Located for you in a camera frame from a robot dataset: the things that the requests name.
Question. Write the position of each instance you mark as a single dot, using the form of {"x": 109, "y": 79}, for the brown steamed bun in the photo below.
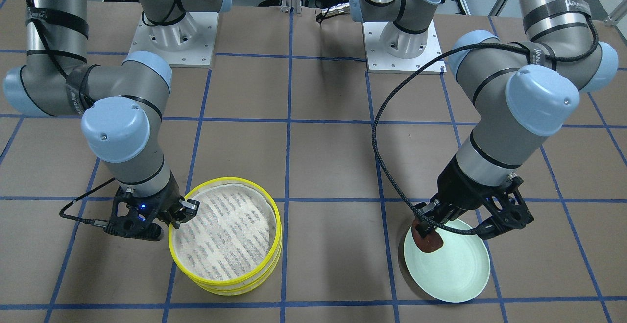
{"x": 428, "y": 242}

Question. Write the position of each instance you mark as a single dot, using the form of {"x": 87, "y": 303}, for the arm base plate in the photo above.
{"x": 388, "y": 50}
{"x": 187, "y": 43}

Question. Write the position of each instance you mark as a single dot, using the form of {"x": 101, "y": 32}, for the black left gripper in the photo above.
{"x": 463, "y": 186}

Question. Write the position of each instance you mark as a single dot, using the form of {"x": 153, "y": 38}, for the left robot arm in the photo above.
{"x": 524, "y": 92}

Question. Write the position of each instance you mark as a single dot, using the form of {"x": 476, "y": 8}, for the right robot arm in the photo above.
{"x": 121, "y": 109}

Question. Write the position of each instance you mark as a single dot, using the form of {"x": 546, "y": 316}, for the yellow steamer basket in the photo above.
{"x": 234, "y": 232}
{"x": 240, "y": 287}

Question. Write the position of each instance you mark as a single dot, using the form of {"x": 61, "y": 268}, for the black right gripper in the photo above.
{"x": 170, "y": 196}

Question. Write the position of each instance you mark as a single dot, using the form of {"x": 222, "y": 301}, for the light green plate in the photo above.
{"x": 457, "y": 272}

